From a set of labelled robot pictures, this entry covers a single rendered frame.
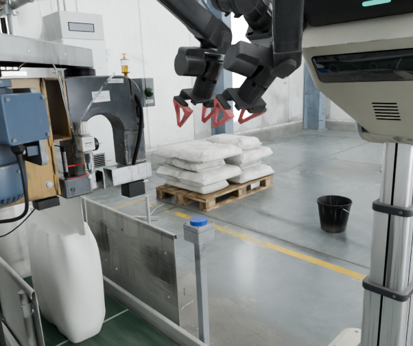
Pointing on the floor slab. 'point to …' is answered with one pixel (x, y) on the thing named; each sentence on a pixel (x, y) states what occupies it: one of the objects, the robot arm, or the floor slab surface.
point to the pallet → (239, 190)
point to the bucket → (334, 212)
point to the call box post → (202, 293)
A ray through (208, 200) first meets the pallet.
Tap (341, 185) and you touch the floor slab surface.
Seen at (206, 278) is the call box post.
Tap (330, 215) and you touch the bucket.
